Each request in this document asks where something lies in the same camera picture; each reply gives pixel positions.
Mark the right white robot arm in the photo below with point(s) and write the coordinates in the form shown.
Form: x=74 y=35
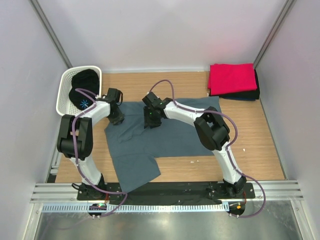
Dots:
x=211 y=129

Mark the black t shirt in basket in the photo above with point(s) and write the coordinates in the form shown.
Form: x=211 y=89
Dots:
x=88 y=80

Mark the folded red t shirt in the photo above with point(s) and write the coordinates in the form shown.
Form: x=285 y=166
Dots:
x=231 y=78

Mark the white perforated plastic basket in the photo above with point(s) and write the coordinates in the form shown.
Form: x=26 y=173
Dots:
x=63 y=103

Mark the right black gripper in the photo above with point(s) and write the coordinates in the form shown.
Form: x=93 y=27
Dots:
x=147 y=121

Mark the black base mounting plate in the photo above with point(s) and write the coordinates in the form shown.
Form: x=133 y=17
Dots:
x=165 y=193

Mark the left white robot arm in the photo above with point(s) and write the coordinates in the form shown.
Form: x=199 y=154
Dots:
x=75 y=137

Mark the folded black t shirt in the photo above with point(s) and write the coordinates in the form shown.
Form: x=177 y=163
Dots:
x=251 y=94

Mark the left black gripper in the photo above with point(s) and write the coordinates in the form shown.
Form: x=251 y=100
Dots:
x=120 y=118

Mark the aluminium frame rail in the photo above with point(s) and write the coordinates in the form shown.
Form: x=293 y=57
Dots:
x=275 y=190

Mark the white slotted cable duct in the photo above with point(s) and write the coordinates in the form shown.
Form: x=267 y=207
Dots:
x=105 y=208

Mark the blue-grey t shirt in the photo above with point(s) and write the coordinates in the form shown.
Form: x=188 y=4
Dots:
x=134 y=148

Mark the folded navy t shirt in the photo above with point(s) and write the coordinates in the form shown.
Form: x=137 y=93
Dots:
x=239 y=99

